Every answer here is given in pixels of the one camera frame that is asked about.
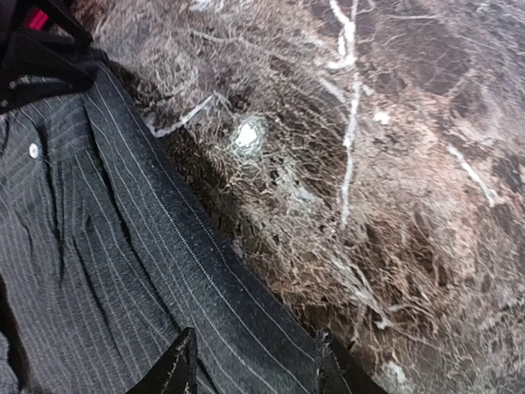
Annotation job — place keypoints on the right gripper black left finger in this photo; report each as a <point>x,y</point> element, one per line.
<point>175,372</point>

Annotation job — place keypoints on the black clothes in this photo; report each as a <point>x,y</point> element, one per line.
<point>106,257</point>

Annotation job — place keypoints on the folded red t-shirt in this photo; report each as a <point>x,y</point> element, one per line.
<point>36,20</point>

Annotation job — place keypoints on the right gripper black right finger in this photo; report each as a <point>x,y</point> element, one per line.
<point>336,371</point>

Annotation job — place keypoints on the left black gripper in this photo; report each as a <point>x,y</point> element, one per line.
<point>39,64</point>

